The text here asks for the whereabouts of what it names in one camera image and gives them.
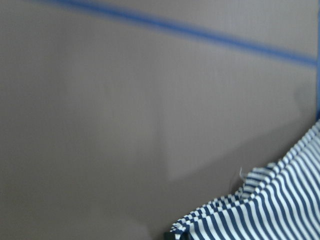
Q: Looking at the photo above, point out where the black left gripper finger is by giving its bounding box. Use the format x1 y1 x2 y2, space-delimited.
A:
163 232 176 240

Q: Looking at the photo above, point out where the blue white striped polo shirt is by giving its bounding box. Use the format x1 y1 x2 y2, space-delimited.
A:
169 123 320 240

